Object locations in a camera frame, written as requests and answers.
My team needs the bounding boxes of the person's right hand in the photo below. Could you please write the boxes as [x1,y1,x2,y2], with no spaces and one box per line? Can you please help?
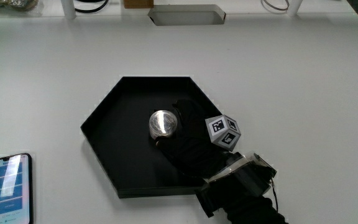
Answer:
[155,98,278,198]

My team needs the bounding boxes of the silver metal cylinder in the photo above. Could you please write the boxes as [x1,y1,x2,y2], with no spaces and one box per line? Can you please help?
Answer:
[149,109,179,141]

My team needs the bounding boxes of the black hexagonal plate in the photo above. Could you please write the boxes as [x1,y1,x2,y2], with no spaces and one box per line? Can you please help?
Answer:
[80,76,223,199]

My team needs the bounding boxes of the brown cardboard box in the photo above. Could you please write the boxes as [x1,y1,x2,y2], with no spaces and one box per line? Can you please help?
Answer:
[122,0,155,9]

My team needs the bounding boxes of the black smartphone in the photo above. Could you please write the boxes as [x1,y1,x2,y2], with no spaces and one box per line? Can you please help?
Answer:
[0,152,34,224]

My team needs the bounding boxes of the clear plastic bag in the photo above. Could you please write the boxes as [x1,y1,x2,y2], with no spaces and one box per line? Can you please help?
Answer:
[0,0,43,16]

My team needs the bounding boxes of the brown looped cable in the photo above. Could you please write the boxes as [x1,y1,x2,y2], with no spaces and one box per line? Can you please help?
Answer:
[261,0,290,12]

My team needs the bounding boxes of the black cable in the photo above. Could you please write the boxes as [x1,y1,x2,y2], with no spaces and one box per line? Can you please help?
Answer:
[74,0,109,14]

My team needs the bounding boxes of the white post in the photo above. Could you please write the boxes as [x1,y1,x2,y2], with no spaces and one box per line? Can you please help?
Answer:
[60,0,77,21]
[286,0,303,17]

